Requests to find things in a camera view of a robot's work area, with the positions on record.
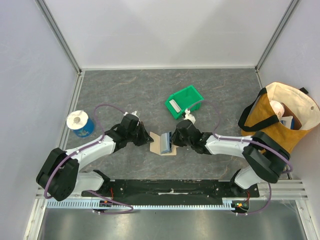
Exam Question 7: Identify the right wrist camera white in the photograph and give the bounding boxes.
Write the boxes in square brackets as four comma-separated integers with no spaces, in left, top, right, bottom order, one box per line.
[183,108,196,124]

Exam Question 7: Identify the slotted cable duct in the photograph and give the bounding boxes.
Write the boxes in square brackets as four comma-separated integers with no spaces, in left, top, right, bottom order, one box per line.
[46,198,242,211]

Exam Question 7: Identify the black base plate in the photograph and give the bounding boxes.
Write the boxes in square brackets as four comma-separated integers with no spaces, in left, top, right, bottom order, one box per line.
[96,179,260,205]

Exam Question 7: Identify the mustard canvas tote bag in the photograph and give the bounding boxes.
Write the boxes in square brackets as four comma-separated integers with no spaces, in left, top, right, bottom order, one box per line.
[238,82,320,153]

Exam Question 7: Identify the items inside tote bag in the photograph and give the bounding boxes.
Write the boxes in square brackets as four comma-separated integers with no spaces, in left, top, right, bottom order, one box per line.
[269,100,302,130]

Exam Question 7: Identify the green plastic bin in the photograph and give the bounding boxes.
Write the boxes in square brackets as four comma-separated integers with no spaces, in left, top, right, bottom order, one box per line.
[164,85,204,120]

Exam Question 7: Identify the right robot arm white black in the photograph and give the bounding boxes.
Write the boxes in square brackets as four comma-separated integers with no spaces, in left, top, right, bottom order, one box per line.
[171,119,292,197]

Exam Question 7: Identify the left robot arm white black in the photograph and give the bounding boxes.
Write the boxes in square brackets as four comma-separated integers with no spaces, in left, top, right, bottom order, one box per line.
[36,113,154,201]

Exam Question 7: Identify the credit card stack in bin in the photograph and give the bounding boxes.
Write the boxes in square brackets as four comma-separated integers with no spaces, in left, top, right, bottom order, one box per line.
[169,99,181,113]

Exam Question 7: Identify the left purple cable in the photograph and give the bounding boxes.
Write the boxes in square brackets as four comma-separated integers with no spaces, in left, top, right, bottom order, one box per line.
[44,103,135,216]

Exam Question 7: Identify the toilet paper roll blue wrapper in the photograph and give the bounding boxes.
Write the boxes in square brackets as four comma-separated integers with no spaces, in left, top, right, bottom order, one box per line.
[66,110,95,138]

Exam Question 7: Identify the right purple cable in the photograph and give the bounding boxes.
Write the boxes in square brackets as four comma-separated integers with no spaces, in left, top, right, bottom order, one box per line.
[184,101,294,217]

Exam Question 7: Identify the purple cable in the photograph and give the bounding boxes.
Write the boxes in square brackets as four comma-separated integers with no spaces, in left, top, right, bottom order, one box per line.
[184,101,294,217]
[44,103,135,216]

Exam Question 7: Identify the beige leather card holder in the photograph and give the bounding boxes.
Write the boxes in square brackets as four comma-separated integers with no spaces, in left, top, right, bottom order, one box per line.
[149,132,177,156]

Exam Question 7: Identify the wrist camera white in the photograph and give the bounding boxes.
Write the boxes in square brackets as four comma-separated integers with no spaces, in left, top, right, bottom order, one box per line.
[123,110,140,122]
[183,108,196,124]

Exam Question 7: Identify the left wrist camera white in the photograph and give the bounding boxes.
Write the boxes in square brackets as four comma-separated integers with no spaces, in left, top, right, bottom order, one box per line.
[123,110,140,122]

